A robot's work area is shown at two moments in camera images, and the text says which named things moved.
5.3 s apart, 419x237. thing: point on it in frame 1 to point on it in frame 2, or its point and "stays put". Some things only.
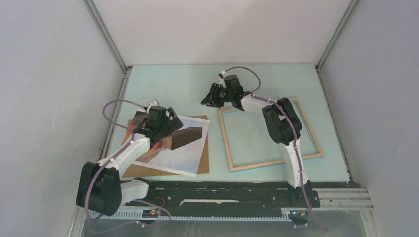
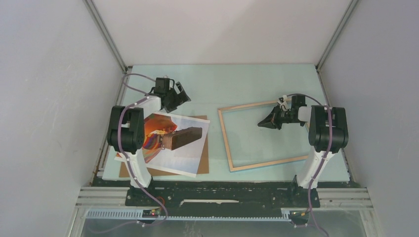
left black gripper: [174, 124] to [180, 98]
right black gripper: [211, 100] to [271, 121]
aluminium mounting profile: [341, 199] stays put
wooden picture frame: [305, 126] stays put
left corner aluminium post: [97, 19] stays put
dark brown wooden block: [182, 137] stays put
